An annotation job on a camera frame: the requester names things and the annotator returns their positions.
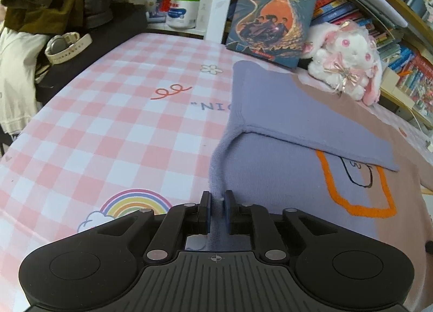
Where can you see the blue white small box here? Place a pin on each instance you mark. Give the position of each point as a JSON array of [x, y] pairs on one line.
[[155, 9]]

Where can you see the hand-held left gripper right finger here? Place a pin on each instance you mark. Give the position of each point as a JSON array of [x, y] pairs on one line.
[[228, 212]]

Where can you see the pink checkered table mat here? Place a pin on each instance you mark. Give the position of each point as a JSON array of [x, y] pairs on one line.
[[118, 122]]

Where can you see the black surface cover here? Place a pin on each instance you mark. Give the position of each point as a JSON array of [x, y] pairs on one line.
[[111, 31]]

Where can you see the white garment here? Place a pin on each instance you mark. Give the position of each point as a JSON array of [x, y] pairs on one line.
[[17, 72]]

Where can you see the row of colourful books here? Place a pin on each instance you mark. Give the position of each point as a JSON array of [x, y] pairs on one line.
[[402, 58]]

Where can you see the tall white box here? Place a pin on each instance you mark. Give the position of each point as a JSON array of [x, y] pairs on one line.
[[205, 8]]

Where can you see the white pink plush bunny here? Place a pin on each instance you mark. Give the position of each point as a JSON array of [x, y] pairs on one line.
[[341, 58]]

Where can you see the dark leather object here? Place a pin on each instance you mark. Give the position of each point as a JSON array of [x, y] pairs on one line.
[[98, 11]]

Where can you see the white tub green lid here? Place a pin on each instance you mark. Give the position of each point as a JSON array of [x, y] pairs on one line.
[[181, 13]]

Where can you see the purple and pink sweater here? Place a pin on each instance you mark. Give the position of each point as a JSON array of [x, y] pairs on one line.
[[287, 122]]

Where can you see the white wrist watch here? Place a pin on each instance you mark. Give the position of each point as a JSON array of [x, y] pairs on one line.
[[62, 46]]

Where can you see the fantasy novel book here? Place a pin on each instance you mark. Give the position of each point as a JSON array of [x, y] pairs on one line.
[[270, 11]]

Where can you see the small cardboard box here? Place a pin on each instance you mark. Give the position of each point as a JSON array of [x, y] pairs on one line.
[[389, 82]]

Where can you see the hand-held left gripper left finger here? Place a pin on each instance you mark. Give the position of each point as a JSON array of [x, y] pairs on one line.
[[207, 212]]

